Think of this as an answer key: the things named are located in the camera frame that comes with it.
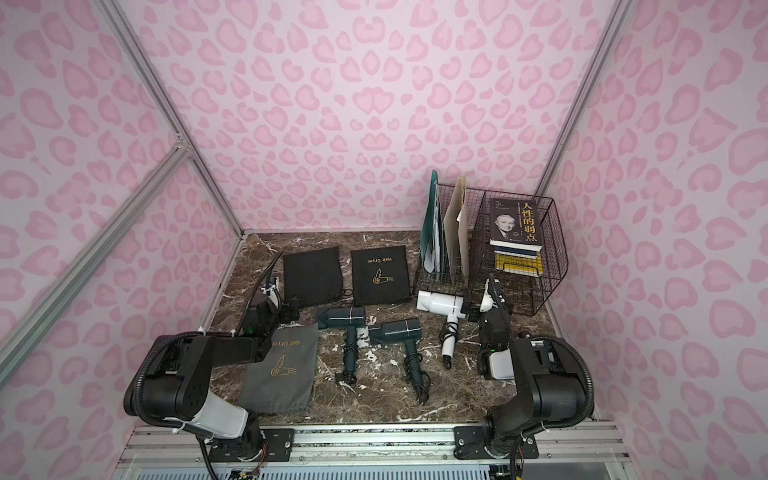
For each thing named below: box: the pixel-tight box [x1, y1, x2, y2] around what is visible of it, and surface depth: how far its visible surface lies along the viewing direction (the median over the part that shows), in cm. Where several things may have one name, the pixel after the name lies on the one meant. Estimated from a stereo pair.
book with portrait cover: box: [489, 198, 543, 252], surface depth 92 cm
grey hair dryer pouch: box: [238, 323, 319, 414], surface depth 86 cm
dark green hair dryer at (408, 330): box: [369, 318, 430, 402], surface depth 88 cm
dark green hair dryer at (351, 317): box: [318, 306, 366, 384], surface depth 92 cm
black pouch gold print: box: [350, 245, 410, 306], surface depth 109 cm
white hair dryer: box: [416, 290, 466, 359], surface depth 95 cm
